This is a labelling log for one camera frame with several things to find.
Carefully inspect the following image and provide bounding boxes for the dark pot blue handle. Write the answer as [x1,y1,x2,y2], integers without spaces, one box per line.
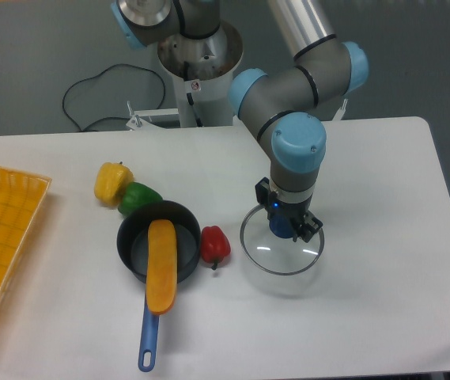
[116,200,201,372]

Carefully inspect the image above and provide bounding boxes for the black cable on floor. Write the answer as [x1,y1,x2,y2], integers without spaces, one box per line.
[62,63,167,132]

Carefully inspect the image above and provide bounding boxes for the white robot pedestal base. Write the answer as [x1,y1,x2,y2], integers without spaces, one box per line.
[124,21,244,131]

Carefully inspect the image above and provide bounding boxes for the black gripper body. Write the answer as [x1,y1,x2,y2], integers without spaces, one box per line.
[255,177,315,232]

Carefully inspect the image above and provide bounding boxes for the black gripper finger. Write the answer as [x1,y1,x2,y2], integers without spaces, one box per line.
[293,213,323,242]

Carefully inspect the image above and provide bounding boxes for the green bell pepper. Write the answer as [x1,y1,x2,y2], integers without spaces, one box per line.
[118,182,163,216]

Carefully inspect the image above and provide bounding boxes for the yellow bell pepper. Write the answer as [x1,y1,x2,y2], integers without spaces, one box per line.
[94,161,134,207]

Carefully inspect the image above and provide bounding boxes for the glass pot lid blue knob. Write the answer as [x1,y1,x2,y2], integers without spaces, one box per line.
[239,203,325,276]

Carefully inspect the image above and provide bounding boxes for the long orange bread loaf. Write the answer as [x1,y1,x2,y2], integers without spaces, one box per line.
[146,219,177,316]

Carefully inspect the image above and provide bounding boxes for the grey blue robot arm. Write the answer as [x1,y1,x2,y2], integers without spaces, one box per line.
[111,1,369,241]

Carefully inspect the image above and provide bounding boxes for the red bell pepper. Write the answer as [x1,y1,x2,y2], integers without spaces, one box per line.
[200,226,231,270]

